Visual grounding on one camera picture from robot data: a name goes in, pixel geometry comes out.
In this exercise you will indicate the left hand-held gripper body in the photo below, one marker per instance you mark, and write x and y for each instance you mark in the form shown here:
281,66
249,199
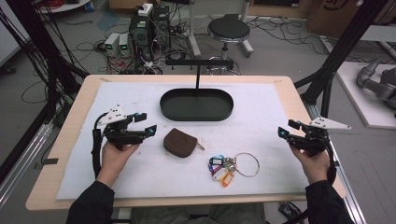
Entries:
120,137

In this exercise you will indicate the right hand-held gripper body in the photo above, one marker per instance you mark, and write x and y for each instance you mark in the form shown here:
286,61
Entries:
314,140

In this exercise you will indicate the brown zip pouch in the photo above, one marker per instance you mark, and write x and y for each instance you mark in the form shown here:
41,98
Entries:
180,143

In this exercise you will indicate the black oval tray with hanger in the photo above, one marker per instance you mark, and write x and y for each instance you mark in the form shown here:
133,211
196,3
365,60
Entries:
196,105

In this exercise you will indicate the person's left hand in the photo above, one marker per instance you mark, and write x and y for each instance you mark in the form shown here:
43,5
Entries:
113,161

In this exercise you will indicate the person's right hand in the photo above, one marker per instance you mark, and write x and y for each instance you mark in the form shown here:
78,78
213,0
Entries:
314,166

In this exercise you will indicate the white table mat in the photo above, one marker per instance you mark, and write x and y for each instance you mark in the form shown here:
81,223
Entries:
155,180

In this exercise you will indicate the white platform board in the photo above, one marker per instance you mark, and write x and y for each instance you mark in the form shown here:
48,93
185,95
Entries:
351,93

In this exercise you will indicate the grey power supply unit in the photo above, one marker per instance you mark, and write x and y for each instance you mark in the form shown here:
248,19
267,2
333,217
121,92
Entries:
111,43
124,45

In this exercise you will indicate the black computer tower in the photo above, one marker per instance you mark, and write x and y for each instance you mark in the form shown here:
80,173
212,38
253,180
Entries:
141,35

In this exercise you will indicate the white power strip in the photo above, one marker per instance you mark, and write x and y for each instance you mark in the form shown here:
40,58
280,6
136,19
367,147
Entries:
145,9

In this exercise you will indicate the cardboard box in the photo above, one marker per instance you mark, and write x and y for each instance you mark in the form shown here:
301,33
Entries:
330,15

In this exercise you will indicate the black round stool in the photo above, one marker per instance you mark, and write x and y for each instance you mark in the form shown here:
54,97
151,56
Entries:
229,29

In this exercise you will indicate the aluminium rail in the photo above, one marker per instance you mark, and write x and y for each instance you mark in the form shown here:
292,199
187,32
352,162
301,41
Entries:
21,165
351,202

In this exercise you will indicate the black metal frame post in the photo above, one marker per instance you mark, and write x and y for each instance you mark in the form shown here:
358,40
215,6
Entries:
348,40

